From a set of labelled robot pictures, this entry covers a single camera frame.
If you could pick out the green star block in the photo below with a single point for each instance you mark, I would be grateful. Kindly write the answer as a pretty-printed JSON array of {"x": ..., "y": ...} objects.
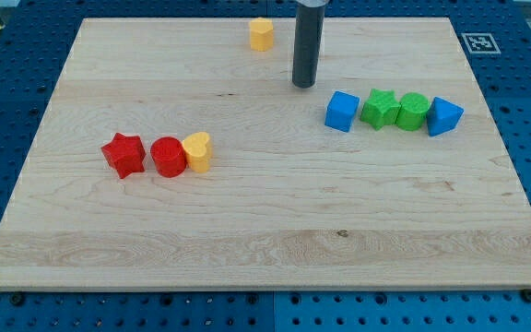
[{"x": 380, "y": 109}]

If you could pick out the red star block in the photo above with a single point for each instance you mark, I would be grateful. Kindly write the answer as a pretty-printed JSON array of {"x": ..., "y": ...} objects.
[{"x": 125, "y": 154}]

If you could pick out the blue cube block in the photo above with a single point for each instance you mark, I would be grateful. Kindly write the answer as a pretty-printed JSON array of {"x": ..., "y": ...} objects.
[{"x": 341, "y": 111}]

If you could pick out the blue triangle block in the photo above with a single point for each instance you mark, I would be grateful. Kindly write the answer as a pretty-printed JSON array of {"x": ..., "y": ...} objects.
[{"x": 443, "y": 116}]

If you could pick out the red cylinder block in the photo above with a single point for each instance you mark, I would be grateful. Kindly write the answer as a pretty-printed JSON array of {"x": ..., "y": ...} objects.
[{"x": 169, "y": 157}]

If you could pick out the white fiducial marker tag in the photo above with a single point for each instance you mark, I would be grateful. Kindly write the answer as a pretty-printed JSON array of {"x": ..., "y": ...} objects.
[{"x": 480, "y": 43}]

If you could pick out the yellow hexagon block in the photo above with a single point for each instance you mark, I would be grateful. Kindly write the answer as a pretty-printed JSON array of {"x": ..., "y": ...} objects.
[{"x": 261, "y": 34}]

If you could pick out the yellow heart block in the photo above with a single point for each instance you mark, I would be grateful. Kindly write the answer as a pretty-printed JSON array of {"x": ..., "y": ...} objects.
[{"x": 198, "y": 151}]

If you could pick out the light wooden board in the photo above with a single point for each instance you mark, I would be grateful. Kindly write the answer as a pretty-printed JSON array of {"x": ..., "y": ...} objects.
[{"x": 288, "y": 203}]

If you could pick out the green cylinder block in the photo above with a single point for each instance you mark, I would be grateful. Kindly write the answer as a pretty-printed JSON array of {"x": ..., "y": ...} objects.
[{"x": 413, "y": 110}]

